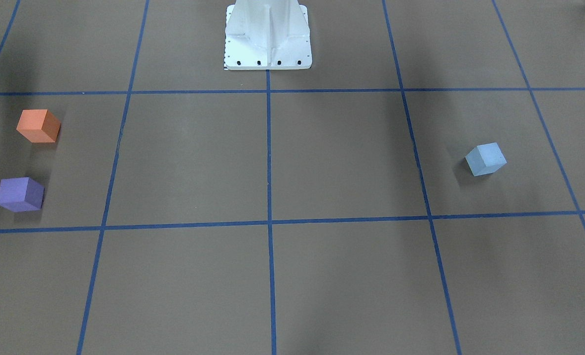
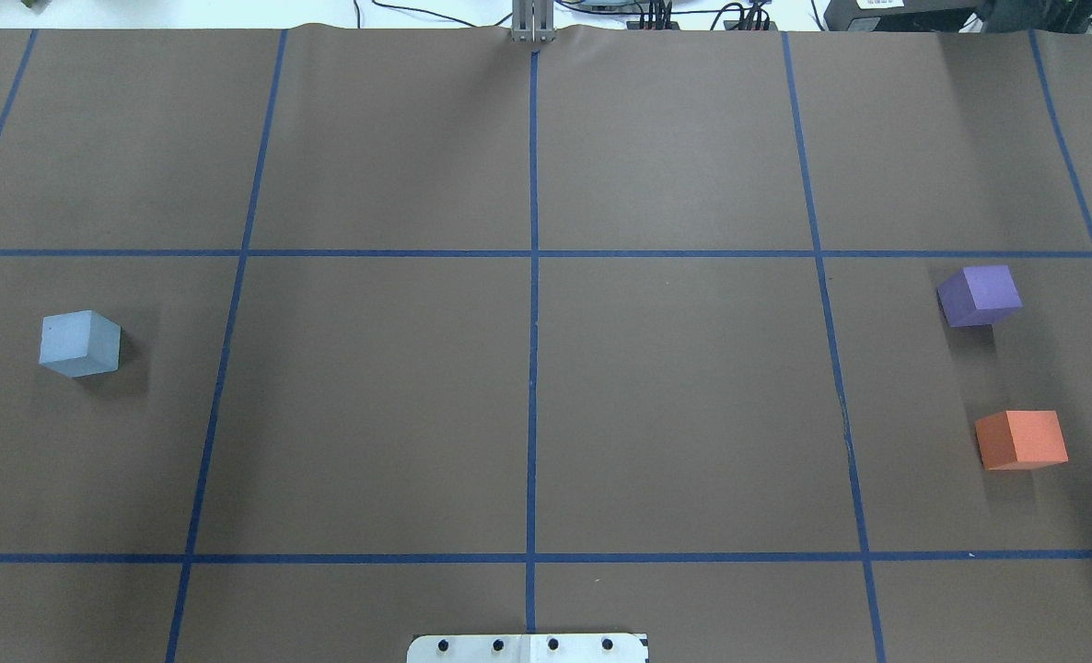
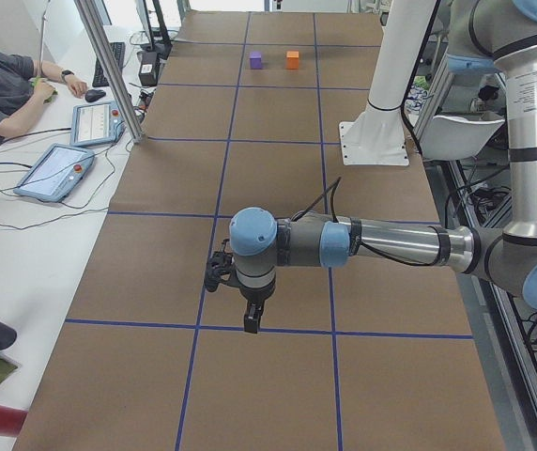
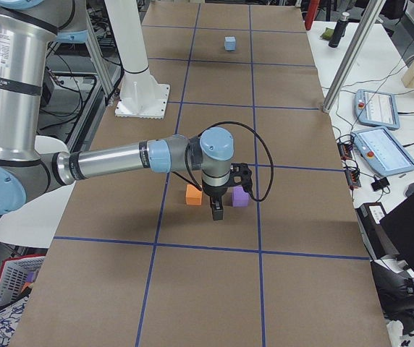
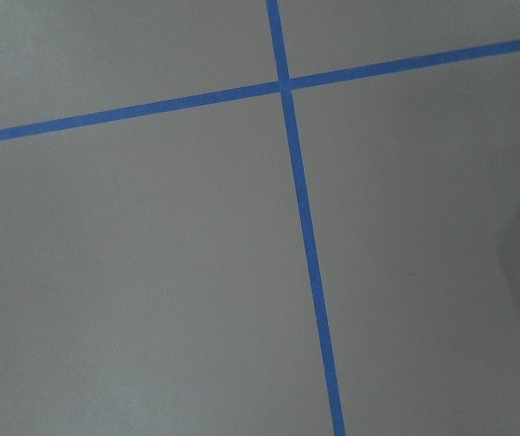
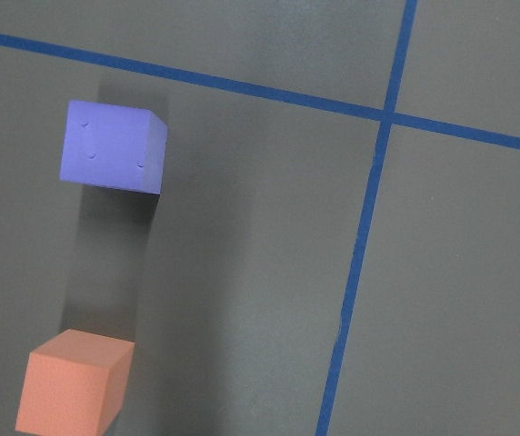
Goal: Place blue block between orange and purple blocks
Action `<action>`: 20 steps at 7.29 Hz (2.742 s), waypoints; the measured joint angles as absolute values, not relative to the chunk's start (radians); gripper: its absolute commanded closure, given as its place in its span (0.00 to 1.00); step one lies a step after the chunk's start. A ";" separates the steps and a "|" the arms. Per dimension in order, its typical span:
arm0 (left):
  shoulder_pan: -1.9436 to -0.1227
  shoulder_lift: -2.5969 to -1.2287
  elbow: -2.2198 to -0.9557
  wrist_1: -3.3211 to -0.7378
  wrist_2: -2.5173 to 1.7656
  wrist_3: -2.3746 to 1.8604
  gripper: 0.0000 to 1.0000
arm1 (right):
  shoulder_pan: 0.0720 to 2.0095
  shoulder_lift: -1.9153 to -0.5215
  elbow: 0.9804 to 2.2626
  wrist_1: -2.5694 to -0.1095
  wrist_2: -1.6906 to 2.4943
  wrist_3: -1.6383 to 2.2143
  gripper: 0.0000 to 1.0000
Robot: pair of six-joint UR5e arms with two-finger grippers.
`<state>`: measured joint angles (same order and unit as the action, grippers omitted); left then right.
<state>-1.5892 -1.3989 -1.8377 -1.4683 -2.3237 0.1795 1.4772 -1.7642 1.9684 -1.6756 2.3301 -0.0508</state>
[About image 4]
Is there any light blue foam block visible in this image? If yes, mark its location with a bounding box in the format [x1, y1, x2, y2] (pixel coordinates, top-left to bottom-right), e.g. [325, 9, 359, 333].
[224, 36, 237, 51]

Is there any orange foam block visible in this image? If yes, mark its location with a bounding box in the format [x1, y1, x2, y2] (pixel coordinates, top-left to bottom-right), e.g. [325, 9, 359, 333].
[185, 184, 203, 206]

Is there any purple foam block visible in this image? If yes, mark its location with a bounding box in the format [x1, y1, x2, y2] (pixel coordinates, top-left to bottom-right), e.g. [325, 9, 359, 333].
[232, 186, 250, 207]

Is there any brown paper table cover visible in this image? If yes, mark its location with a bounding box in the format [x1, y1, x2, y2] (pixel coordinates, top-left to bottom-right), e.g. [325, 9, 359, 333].
[11, 1, 390, 346]

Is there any orange black electronics board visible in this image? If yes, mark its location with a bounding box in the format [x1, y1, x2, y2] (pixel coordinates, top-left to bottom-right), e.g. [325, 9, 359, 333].
[337, 142, 361, 191]

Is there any near blue teach pendant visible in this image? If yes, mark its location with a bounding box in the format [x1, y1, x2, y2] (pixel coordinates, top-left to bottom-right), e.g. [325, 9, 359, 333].
[351, 126, 414, 176]

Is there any blue teach pendant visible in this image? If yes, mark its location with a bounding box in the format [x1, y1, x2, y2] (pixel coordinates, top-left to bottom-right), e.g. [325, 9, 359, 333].
[354, 89, 400, 130]
[351, 126, 414, 176]

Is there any far blue teach pendant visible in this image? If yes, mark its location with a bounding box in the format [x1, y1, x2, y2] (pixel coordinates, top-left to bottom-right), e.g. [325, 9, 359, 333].
[354, 89, 400, 130]

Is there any black water bottle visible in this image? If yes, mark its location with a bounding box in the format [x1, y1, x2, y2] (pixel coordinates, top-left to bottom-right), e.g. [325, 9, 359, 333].
[329, 12, 350, 48]

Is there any white perforated basket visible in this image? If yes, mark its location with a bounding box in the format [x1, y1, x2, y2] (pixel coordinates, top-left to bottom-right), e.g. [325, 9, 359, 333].
[0, 254, 45, 306]

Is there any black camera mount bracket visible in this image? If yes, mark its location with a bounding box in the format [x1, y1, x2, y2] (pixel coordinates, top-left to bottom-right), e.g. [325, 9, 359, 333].
[228, 163, 253, 193]

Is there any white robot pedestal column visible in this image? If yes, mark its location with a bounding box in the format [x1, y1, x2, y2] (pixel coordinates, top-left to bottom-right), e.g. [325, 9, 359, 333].
[105, 0, 170, 119]

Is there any aluminium frame post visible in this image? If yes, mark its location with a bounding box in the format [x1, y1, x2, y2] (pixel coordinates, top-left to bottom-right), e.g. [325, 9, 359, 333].
[321, 0, 386, 113]

